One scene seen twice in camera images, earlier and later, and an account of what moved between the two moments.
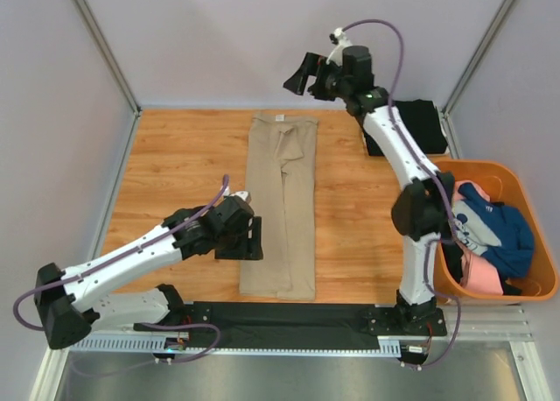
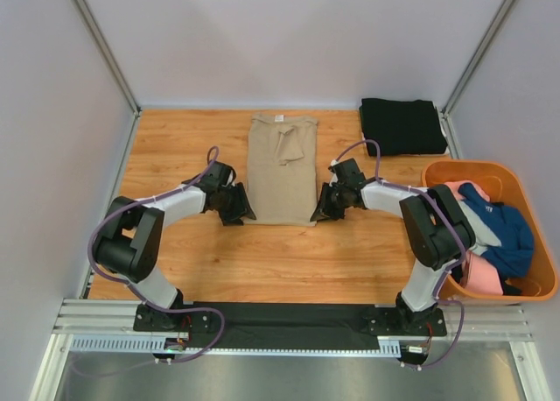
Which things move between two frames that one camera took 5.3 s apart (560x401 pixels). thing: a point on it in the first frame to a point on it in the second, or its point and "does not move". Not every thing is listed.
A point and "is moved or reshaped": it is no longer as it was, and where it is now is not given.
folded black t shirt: [423, 122] does not move
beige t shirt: [281, 189] is moved or reshaped
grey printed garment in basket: [471, 229] does not move
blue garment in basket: [510, 227] does not move
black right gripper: [311, 65] to [322, 210]
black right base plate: [390, 321] does not move
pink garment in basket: [477, 274] does not move
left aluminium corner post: [84, 9] does not move
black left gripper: [251, 251] to [232, 218]
